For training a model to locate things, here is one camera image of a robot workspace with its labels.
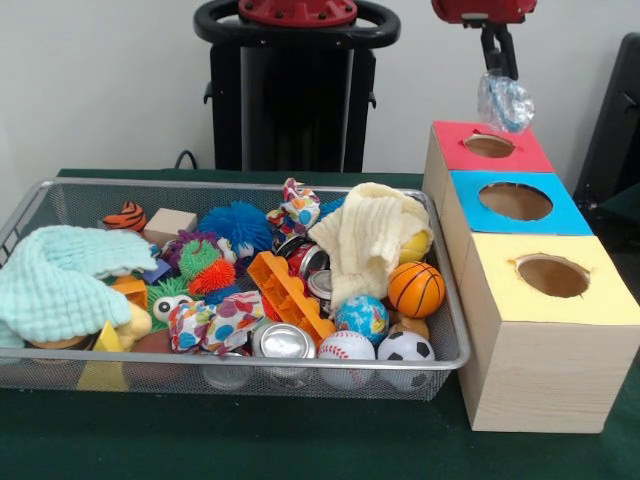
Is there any globe print ball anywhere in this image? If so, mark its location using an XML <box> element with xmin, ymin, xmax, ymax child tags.
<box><xmin>335</xmin><ymin>294</ymin><xmax>390</xmax><ymax>345</ymax></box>

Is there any shallow clear mesh bin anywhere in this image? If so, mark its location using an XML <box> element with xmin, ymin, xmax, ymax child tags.
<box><xmin>0</xmin><ymin>178</ymin><xmax>471</xmax><ymax>403</ymax></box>

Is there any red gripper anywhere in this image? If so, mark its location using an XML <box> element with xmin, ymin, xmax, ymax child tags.
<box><xmin>431</xmin><ymin>0</ymin><xmax>539</xmax><ymax>81</ymax></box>

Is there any green spiky toy with eyes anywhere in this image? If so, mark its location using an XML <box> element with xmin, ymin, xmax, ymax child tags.
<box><xmin>146</xmin><ymin>276</ymin><xmax>203</xmax><ymax>334</ymax></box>

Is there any wooden box with three holes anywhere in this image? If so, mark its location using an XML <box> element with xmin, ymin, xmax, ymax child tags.
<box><xmin>422</xmin><ymin>120</ymin><xmax>640</xmax><ymax>435</ymax></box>

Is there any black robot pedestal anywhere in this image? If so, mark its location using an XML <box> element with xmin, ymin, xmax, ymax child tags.
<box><xmin>193</xmin><ymin>0</ymin><xmax>401</xmax><ymax>173</ymax></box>

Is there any small baseball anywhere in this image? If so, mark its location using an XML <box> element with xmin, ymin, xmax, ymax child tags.
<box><xmin>318</xmin><ymin>330</ymin><xmax>378</xmax><ymax>387</ymax></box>

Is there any clear plastic bag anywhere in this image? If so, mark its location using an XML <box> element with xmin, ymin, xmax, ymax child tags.
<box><xmin>477</xmin><ymin>70</ymin><xmax>536</xmax><ymax>135</ymax></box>

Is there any colourful patterned cloth pouch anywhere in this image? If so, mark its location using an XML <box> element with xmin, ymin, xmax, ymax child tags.
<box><xmin>168</xmin><ymin>290</ymin><xmax>267</xmax><ymax>357</ymax></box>

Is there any dark green table cloth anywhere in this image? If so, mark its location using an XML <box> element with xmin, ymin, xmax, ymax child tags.
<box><xmin>0</xmin><ymin>168</ymin><xmax>640</xmax><ymax>480</ymax></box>

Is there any colourful spotted plush toy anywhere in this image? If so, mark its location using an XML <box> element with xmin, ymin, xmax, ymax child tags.
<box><xmin>266</xmin><ymin>178</ymin><xmax>323</xmax><ymax>237</ymax></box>

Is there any blue spiky ball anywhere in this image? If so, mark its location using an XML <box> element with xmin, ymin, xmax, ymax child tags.
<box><xmin>197</xmin><ymin>201</ymin><xmax>274</xmax><ymax>259</ymax></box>

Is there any mint green cloth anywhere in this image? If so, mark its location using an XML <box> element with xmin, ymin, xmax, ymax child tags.
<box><xmin>0</xmin><ymin>224</ymin><xmax>160</xmax><ymax>347</ymax></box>

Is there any black chair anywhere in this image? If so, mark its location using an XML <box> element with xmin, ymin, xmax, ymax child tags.
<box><xmin>575</xmin><ymin>33</ymin><xmax>640</xmax><ymax>226</ymax></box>

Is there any small soccer ball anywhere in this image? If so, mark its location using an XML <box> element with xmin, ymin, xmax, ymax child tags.
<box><xmin>378</xmin><ymin>331</ymin><xmax>437</xmax><ymax>391</ymax></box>

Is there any cream waffle cloth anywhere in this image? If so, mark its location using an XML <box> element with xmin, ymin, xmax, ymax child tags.
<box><xmin>308</xmin><ymin>182</ymin><xmax>435</xmax><ymax>312</ymax></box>

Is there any small orange basketball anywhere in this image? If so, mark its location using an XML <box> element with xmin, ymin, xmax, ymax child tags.
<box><xmin>388</xmin><ymin>261</ymin><xmax>447</xmax><ymax>320</ymax></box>

